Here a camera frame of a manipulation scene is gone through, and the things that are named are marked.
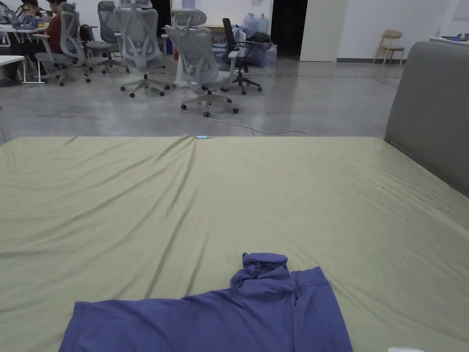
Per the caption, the blue shirt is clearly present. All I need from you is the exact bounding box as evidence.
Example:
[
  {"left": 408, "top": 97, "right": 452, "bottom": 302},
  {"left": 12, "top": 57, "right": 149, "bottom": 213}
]
[{"left": 58, "top": 252, "right": 354, "bottom": 352}]

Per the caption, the grey padded headboard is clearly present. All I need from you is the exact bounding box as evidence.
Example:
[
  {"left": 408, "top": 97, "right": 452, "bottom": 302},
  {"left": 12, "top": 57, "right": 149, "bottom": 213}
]
[{"left": 383, "top": 41, "right": 469, "bottom": 194}]

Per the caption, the bed with pale green sheet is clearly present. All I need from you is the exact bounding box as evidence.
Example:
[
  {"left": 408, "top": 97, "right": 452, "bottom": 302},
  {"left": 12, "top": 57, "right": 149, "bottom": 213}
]
[{"left": 0, "top": 136, "right": 469, "bottom": 352}]

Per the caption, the wooden chair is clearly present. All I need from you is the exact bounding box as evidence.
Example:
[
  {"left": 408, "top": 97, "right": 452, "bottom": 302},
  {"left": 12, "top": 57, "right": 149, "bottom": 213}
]
[{"left": 373, "top": 29, "right": 406, "bottom": 67}]

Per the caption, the white table with blue items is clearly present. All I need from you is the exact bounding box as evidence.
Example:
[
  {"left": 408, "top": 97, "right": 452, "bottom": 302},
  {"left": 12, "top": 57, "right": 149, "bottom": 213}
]
[{"left": 428, "top": 33, "right": 469, "bottom": 43}]

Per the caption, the black office chair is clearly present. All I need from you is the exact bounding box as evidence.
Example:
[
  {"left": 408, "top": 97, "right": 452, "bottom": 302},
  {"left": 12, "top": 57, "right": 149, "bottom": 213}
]
[{"left": 221, "top": 18, "right": 262, "bottom": 96}]

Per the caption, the grey mesh office chair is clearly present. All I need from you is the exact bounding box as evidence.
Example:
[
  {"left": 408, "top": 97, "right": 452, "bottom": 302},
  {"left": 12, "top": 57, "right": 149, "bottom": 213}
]
[
  {"left": 113, "top": 0, "right": 171, "bottom": 98},
  {"left": 34, "top": 2, "right": 92, "bottom": 87},
  {"left": 164, "top": 9, "right": 240, "bottom": 118},
  {"left": 85, "top": 0, "right": 131, "bottom": 75}
]

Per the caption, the wooden desk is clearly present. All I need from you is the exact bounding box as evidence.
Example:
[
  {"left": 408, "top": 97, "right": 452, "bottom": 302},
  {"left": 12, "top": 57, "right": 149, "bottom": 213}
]
[{"left": 197, "top": 24, "right": 235, "bottom": 46}]

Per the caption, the white low table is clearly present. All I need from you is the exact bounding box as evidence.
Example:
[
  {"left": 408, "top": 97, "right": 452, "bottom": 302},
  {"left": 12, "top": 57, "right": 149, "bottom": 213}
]
[{"left": 0, "top": 55, "right": 26, "bottom": 72}]

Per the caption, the white desk with laptops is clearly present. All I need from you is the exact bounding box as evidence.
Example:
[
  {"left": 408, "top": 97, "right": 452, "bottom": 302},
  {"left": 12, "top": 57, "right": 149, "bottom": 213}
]
[{"left": 0, "top": 10, "right": 52, "bottom": 84}]

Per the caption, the white cable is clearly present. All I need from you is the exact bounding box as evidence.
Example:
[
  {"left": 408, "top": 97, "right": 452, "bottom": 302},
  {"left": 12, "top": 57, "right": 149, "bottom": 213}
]
[{"left": 181, "top": 85, "right": 310, "bottom": 137}]

